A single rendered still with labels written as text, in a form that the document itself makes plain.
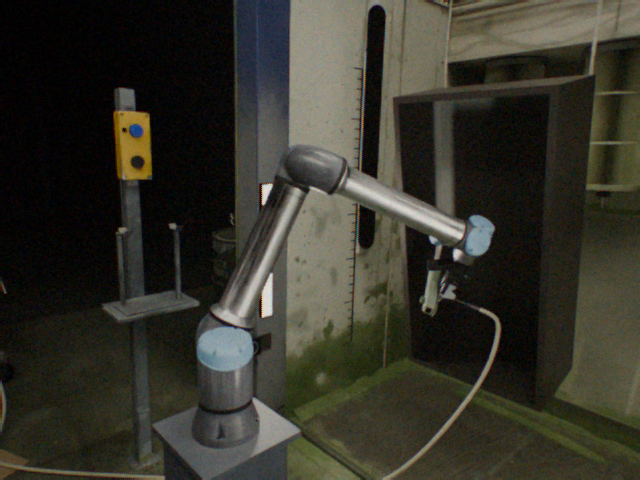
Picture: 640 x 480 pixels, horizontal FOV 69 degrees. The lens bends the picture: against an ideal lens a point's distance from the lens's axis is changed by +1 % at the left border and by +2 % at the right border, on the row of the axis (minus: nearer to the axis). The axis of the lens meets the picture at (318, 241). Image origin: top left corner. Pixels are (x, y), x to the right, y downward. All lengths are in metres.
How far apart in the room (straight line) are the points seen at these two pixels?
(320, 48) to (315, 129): 0.37
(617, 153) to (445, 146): 0.97
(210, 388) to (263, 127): 1.20
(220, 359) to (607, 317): 2.22
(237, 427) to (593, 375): 2.03
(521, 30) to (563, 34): 0.23
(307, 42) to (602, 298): 2.07
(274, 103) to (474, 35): 1.44
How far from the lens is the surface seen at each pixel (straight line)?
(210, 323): 1.45
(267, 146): 2.11
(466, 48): 3.14
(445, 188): 2.24
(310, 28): 2.32
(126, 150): 1.96
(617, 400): 2.85
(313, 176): 1.27
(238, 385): 1.31
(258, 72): 2.10
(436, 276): 1.92
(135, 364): 2.23
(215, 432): 1.36
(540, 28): 2.96
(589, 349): 2.92
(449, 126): 2.18
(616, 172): 2.82
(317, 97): 2.31
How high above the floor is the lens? 1.42
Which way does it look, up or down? 11 degrees down
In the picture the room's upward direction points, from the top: 1 degrees clockwise
